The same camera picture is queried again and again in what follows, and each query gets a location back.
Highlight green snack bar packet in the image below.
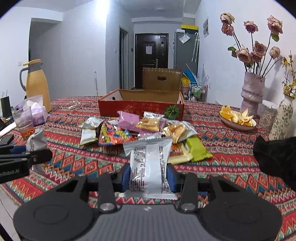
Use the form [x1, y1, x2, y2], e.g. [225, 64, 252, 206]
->
[186, 136, 213, 162]

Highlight white green snack packet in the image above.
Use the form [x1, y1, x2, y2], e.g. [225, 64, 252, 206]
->
[80, 116, 103, 146]

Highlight pink snack packet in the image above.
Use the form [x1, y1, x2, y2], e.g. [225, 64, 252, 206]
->
[117, 111, 140, 133]

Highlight silver snack packet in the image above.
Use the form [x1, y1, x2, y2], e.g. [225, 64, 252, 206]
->
[26, 128, 47, 152]

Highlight glass cup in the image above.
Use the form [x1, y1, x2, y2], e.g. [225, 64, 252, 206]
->
[13, 107, 35, 140]

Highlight red colourful snack bag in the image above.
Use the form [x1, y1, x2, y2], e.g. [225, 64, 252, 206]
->
[98, 121, 136, 146]

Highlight clear snack packet right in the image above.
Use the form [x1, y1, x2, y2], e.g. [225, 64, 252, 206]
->
[163, 120, 197, 144]

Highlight black paper bag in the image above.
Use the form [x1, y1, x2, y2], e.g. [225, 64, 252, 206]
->
[1, 91, 12, 118]

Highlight patterned red tablecloth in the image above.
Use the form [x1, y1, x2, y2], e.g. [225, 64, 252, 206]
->
[1, 97, 295, 240]

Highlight clear orange cracker packet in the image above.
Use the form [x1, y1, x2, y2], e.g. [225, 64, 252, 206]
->
[135, 111, 164, 132]

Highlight yellow thermos jug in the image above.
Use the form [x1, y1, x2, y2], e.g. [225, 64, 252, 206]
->
[19, 59, 52, 113]

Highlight red cardboard box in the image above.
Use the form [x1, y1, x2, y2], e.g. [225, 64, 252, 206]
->
[98, 89, 184, 121]

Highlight bowl of orange peels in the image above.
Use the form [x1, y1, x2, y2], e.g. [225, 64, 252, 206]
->
[219, 105, 257, 132]

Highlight storage rack with items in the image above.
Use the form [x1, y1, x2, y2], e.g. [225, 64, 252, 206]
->
[181, 76, 207, 102]

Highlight black cloth sleeve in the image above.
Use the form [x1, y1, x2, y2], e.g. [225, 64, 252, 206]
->
[252, 136, 296, 190]

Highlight brown cardboard chair back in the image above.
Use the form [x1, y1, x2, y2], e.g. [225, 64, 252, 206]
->
[142, 67, 182, 91]

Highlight floral white vase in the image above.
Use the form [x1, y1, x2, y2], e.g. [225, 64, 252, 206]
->
[268, 95, 293, 141]

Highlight pink ribbed vase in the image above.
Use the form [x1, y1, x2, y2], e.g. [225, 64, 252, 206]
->
[240, 72, 265, 118]

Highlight dark entrance door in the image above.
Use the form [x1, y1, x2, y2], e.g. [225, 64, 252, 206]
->
[134, 34, 169, 89]

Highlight grey refrigerator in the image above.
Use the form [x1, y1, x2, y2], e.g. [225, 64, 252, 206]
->
[173, 32, 198, 75]

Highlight dried pink roses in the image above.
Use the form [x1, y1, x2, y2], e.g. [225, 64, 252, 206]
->
[220, 12, 283, 77]

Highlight yellow flower sprigs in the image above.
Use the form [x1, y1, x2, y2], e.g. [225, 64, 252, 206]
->
[281, 52, 296, 99]

